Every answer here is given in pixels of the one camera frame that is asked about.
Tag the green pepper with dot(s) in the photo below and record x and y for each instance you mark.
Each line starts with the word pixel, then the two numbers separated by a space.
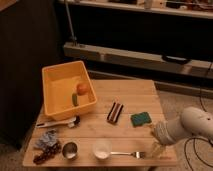
pixel 75 99

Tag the small metal cup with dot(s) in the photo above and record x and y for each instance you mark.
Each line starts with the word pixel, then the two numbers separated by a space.
pixel 69 150

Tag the white bowl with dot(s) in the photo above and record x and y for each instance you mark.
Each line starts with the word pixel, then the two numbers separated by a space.
pixel 102 149

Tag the green scrub sponge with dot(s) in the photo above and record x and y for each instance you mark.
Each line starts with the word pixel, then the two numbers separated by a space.
pixel 140 119

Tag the wooden table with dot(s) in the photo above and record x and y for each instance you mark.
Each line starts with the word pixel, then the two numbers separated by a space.
pixel 136 96

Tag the blue grey cloth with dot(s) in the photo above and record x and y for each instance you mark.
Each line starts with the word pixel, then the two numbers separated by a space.
pixel 48 139

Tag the grey shelf rail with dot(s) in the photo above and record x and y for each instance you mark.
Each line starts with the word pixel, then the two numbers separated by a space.
pixel 133 59

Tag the grey ribbed gripper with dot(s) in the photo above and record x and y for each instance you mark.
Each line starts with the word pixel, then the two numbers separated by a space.
pixel 162 135

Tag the dark grape bunch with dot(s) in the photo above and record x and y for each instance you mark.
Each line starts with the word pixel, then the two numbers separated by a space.
pixel 47 154

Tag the metal pole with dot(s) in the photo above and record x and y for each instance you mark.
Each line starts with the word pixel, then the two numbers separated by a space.
pixel 73 38

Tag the silver fork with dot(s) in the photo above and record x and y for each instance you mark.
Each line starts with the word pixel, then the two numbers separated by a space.
pixel 137 155

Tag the yellow plastic tray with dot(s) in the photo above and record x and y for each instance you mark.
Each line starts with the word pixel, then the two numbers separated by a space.
pixel 59 83

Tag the orange fruit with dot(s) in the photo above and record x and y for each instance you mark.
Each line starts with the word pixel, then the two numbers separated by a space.
pixel 82 88

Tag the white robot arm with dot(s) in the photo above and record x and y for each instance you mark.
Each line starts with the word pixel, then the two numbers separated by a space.
pixel 192 122

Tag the brown striped sponge block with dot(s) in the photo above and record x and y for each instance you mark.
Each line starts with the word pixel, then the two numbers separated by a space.
pixel 114 113

